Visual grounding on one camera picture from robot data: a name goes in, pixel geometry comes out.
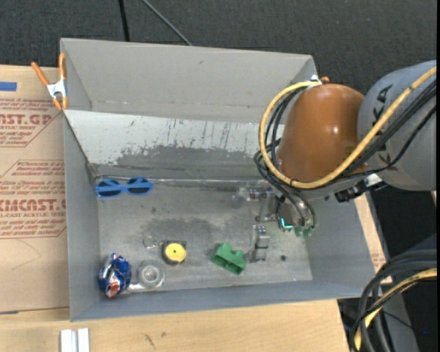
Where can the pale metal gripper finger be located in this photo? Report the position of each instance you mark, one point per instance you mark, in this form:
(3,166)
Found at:
(260,242)
(252,194)

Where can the green plastic block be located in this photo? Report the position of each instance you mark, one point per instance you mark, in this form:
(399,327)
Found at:
(228,259)

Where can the grey metal bin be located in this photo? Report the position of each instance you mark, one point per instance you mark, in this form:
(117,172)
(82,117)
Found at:
(205,215)

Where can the black cylinder on white bracket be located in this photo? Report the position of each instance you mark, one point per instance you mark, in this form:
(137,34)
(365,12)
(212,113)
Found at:
(348,193)

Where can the yellow and black round disc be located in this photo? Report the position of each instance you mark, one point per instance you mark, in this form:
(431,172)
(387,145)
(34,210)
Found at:
(174,251)

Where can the brown cardboard board red print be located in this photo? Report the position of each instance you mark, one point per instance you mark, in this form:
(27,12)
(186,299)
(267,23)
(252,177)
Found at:
(29,196)

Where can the crushed blue drink can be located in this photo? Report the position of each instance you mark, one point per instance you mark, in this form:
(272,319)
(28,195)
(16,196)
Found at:
(113,275)

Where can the blue sunglasses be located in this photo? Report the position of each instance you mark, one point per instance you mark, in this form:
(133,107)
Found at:
(111,188)

